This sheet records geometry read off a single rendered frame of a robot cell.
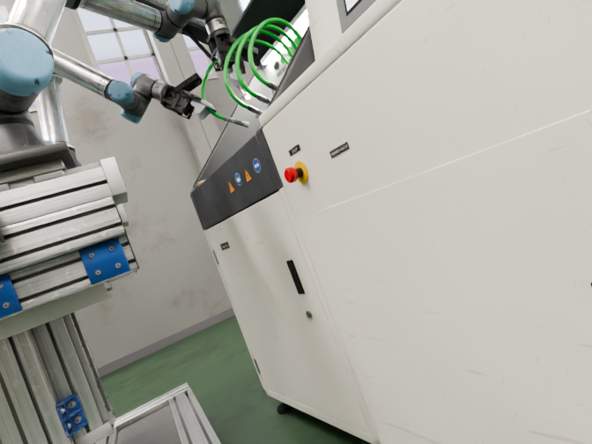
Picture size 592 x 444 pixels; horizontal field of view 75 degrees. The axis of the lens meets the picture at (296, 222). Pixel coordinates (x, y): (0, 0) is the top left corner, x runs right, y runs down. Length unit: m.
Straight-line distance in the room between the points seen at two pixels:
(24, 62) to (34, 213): 0.31
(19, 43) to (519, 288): 1.01
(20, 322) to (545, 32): 1.14
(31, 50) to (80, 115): 3.32
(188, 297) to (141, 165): 1.39
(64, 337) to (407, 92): 1.04
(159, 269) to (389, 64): 3.53
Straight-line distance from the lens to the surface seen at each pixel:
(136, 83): 1.69
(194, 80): 1.61
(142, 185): 4.10
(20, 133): 1.07
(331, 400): 1.25
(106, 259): 1.02
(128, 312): 4.00
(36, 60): 1.01
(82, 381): 1.26
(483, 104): 0.60
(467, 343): 0.75
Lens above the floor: 0.70
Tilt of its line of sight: level
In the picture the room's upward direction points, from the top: 21 degrees counter-clockwise
